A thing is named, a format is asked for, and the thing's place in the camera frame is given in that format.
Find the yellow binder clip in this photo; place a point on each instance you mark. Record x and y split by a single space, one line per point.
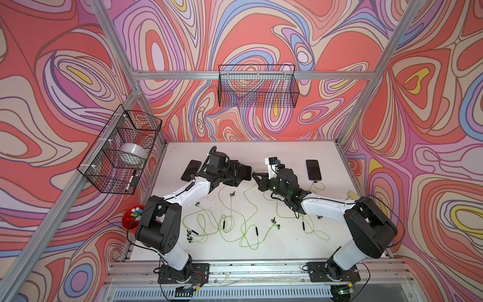
353 195

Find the black wire basket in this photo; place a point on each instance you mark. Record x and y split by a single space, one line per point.
105 166
257 85

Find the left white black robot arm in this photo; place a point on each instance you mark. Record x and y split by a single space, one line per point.
160 222

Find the black phone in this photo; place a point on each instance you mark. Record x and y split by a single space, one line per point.
191 169
246 173

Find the red cup with markers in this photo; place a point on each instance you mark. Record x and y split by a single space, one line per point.
131 218

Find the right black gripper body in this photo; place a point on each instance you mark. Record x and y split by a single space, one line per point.
272 185

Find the white tape roll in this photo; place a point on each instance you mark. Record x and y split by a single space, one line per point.
134 150

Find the black marker in basket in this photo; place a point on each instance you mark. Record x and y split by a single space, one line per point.
133 176

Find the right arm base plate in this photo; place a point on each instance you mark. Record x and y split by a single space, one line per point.
321 272

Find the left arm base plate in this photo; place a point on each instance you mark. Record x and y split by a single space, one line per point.
195 274

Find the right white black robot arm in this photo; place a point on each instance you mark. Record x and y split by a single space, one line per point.
371 229

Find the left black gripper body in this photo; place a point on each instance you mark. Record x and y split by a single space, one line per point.
227 176

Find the left black wire basket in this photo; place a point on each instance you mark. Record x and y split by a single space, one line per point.
105 166

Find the blue phone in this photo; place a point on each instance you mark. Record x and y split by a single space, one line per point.
313 170

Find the back black wire basket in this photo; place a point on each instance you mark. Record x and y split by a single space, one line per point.
257 85

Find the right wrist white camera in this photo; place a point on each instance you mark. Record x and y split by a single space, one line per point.
272 164

